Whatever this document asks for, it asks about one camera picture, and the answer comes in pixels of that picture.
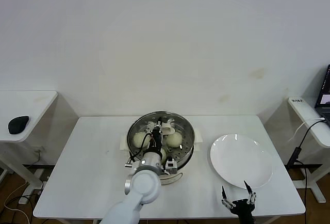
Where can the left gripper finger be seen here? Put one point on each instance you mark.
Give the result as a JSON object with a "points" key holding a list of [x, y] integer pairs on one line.
{"points": [[161, 122], [156, 125]]}

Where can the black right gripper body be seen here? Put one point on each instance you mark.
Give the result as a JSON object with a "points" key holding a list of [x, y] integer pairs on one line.
{"points": [[242, 207]]}

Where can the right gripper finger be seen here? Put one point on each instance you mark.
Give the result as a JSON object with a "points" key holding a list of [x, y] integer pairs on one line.
{"points": [[224, 195], [251, 193]]}

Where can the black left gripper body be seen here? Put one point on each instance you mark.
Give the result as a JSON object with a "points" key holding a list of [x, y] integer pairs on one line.
{"points": [[156, 138]]}

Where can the white steamed baozi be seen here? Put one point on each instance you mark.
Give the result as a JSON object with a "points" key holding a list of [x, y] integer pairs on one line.
{"points": [[174, 140], [163, 155], [139, 140]]}

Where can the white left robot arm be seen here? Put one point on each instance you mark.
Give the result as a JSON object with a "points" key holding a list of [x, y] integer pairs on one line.
{"points": [[141, 182]]}

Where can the stainless steel steamer basket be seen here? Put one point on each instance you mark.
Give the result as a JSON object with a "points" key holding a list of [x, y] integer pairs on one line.
{"points": [[187, 155]]}

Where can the white round plate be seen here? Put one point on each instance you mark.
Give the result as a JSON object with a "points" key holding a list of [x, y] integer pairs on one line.
{"points": [[239, 162]]}

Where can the small printed label sticker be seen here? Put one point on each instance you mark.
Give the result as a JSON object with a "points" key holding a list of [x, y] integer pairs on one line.
{"points": [[298, 101]]}

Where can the dark open laptop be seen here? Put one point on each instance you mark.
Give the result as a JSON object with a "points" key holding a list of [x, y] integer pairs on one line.
{"points": [[325, 92]]}

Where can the white side table with mouse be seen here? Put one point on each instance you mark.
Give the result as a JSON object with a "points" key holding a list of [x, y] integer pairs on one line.
{"points": [[25, 102]]}

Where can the black computer mouse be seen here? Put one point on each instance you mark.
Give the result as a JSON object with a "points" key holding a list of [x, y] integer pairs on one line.
{"points": [[18, 125]]}

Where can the white floor power strip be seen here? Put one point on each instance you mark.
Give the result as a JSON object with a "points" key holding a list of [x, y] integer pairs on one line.
{"points": [[23, 199]]}

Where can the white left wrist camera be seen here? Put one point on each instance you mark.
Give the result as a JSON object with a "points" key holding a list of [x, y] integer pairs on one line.
{"points": [[171, 167]]}

